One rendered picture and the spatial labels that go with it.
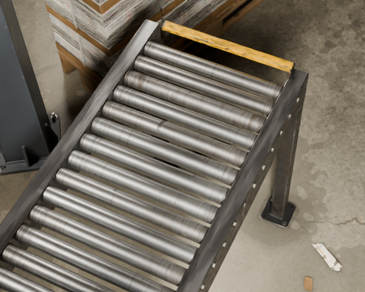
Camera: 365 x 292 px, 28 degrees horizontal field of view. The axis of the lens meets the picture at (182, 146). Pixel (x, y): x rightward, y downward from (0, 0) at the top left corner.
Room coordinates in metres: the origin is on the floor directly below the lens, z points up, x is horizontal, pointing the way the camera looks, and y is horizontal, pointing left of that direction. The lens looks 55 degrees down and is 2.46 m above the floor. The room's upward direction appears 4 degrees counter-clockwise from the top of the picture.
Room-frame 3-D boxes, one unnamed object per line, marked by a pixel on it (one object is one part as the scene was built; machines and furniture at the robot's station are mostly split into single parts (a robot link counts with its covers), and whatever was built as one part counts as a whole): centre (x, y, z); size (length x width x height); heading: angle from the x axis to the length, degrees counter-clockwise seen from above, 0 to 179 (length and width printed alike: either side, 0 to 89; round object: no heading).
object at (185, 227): (0.99, 0.15, 0.77); 0.47 x 0.05 x 0.05; 61
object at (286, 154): (1.38, -0.35, 0.34); 0.06 x 0.06 x 0.68; 61
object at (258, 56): (1.51, -0.16, 0.81); 0.43 x 0.03 x 0.02; 61
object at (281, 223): (1.38, -0.35, 0.01); 0.14 x 0.13 x 0.01; 61
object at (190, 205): (1.05, 0.12, 0.77); 0.47 x 0.05 x 0.05; 61
